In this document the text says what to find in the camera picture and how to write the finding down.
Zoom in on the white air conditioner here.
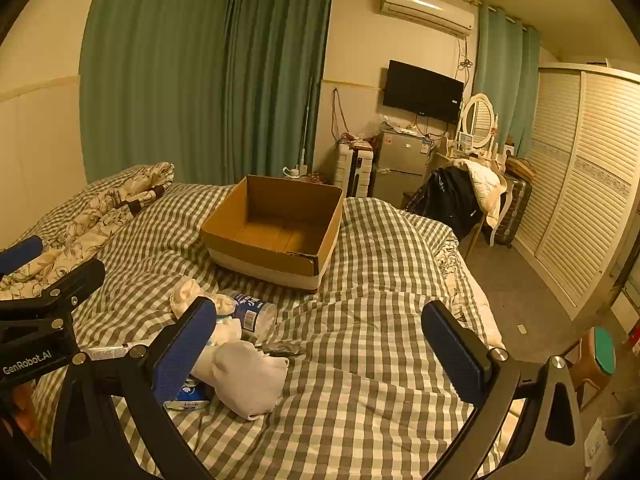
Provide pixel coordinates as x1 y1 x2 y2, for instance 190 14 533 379
379 0 475 39

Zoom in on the black jacket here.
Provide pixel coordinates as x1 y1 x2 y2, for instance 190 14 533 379
404 165 484 239

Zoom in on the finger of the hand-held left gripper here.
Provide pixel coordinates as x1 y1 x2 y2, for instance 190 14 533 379
0 258 107 333
0 235 45 277

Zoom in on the grey checkered blanket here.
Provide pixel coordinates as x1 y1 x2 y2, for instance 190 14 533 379
30 182 506 480

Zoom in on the oval vanity mirror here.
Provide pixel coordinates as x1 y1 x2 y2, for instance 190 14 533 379
459 93 499 151

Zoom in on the large white sock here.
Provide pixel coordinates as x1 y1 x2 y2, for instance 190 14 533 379
212 341 291 421

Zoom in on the stool with green seat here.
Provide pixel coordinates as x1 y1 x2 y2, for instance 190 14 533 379
569 326 617 412

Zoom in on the air conditioner cable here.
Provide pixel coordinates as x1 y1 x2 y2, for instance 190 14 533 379
457 35 474 82

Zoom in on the floral bed sheet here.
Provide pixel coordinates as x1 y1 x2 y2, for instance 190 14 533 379
432 239 507 352

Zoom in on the green curtain with rings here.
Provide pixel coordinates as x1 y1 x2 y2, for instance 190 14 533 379
472 4 542 159

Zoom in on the white louvered wardrobe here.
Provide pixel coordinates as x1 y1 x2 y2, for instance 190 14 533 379
514 62 640 322

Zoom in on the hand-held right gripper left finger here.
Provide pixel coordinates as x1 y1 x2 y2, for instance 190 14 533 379
50 296 218 480

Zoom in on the person's left hand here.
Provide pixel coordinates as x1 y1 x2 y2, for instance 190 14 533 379
0 382 42 442

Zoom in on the plastic bottle with blue label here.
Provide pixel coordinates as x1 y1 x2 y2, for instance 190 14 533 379
220 288 279 344

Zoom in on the white oil heater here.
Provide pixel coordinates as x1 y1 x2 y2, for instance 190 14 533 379
333 142 375 199

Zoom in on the brown bag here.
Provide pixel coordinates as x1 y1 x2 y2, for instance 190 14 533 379
504 157 536 181

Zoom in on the silver refrigerator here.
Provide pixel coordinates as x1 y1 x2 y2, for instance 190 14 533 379
372 129 437 209

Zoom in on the black wall television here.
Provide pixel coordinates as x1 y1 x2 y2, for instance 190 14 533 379
382 59 465 125

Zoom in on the white chair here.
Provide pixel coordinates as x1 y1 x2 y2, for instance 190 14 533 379
464 209 502 262

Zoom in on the blue white tissue packet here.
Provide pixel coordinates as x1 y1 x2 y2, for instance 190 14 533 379
164 377 214 412

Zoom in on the floral quilt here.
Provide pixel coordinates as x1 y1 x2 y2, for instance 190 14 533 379
0 162 176 302

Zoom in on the narrow green curtain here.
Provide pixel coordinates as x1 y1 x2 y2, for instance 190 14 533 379
222 0 336 187

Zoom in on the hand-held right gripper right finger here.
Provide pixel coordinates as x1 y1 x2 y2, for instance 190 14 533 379
421 300 585 480

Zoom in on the white padded coat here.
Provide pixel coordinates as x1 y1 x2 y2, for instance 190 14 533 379
452 158 509 229

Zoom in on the white pole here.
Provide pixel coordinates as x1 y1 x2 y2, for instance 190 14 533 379
299 77 314 177

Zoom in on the cardboard box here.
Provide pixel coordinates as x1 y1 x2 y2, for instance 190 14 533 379
200 175 345 295

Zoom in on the white plastic bag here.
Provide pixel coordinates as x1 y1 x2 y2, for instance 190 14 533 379
582 414 632 477

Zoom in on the wide green curtain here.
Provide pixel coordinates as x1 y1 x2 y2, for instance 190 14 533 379
79 0 237 187

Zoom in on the clear plastic tube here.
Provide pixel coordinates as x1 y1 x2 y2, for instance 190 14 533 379
82 342 151 361

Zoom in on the small dark wrapper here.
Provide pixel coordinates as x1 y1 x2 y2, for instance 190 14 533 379
257 341 304 357

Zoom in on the brown suitcase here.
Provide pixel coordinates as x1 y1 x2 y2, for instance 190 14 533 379
494 175 534 249

